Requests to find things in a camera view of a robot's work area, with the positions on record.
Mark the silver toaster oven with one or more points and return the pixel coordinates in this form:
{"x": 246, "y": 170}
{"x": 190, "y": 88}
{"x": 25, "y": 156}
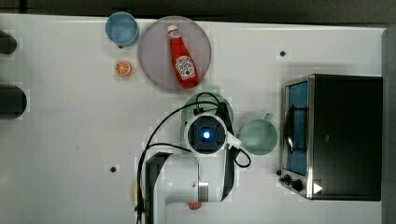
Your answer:
{"x": 331, "y": 137}

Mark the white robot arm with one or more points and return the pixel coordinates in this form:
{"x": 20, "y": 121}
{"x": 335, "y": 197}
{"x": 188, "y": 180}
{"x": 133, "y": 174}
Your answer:
{"x": 205, "y": 174}

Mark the black cylinder upper left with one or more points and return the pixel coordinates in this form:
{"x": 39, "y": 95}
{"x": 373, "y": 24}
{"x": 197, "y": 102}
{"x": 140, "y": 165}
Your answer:
{"x": 8, "y": 44}

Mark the green plastic mug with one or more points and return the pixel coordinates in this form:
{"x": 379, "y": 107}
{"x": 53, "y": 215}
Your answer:
{"x": 259, "y": 136}

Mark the orange slice toy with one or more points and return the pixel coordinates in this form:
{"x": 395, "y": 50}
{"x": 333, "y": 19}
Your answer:
{"x": 123, "y": 68}

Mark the red ketchup bottle toy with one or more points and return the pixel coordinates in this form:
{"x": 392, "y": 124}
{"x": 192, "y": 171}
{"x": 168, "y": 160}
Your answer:
{"x": 182, "y": 62}

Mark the black cylinder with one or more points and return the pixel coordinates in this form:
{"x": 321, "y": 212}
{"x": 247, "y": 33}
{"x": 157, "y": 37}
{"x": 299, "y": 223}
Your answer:
{"x": 8, "y": 44}
{"x": 13, "y": 102}

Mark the red strawberry toy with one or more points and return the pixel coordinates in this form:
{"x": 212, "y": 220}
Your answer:
{"x": 195, "y": 205}

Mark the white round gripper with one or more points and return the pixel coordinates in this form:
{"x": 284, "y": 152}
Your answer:
{"x": 207, "y": 134}

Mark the grey round plate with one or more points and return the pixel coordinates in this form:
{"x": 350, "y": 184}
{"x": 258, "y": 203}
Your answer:
{"x": 154, "y": 52}

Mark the blue plastic cup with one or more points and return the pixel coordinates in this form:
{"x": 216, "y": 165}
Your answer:
{"x": 122, "y": 29}

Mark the black cylinder lower left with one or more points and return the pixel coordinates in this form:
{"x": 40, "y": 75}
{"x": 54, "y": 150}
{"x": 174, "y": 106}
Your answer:
{"x": 13, "y": 102}

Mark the green plastic strainer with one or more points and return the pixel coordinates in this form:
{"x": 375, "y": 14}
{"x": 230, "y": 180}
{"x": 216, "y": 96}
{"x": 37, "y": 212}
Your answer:
{"x": 206, "y": 99}

